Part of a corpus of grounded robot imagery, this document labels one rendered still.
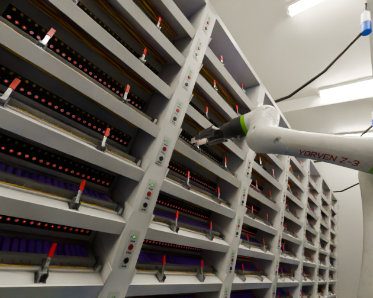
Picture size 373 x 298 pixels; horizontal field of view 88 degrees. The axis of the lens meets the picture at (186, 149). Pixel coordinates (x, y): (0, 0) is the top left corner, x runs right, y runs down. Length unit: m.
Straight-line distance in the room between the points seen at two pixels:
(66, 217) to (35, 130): 0.25
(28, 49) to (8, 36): 0.04
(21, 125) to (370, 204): 1.10
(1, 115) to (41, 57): 0.19
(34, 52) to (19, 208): 0.41
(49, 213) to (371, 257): 0.98
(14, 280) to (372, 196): 1.09
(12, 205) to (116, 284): 0.40
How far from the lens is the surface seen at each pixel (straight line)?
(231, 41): 1.43
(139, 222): 0.78
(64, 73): 0.71
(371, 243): 0.92
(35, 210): 0.66
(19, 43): 0.71
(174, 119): 0.86
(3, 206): 0.65
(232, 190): 1.32
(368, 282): 0.91
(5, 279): 0.72
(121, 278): 0.81
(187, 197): 0.93
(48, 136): 0.65
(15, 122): 0.65
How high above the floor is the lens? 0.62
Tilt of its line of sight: 19 degrees up
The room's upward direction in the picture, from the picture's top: 17 degrees clockwise
